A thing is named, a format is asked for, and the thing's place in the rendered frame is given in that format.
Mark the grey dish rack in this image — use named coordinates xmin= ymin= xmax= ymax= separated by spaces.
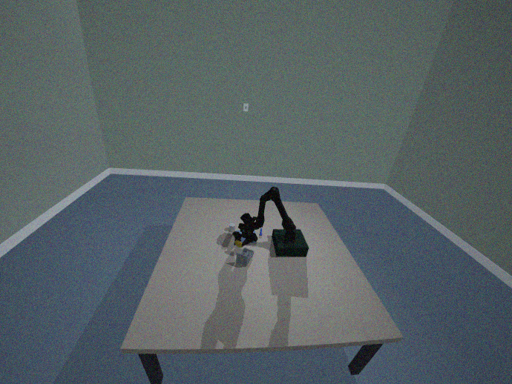
xmin=236 ymin=248 xmax=254 ymax=266

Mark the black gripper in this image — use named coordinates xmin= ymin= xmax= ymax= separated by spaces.
xmin=233 ymin=226 xmax=257 ymax=247

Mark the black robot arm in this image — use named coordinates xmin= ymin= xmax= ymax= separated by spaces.
xmin=238 ymin=187 xmax=296 ymax=242

